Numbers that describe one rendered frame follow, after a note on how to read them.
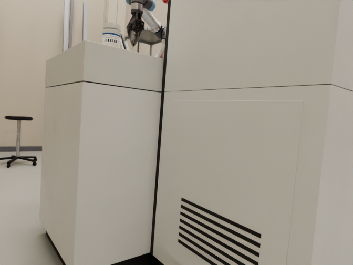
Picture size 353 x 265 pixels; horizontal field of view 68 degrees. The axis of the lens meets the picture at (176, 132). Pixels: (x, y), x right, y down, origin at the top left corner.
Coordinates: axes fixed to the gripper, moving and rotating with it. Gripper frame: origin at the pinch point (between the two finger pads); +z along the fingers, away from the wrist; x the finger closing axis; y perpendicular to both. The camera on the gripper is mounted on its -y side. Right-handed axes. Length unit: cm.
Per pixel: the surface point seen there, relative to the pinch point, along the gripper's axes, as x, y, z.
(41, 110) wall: 4, -298, 51
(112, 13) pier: 98, -269, -117
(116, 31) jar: -37, 57, 13
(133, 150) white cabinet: -27, 58, 60
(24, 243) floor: -58, 6, 116
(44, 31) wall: 4, -298, -71
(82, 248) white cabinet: -46, 59, 98
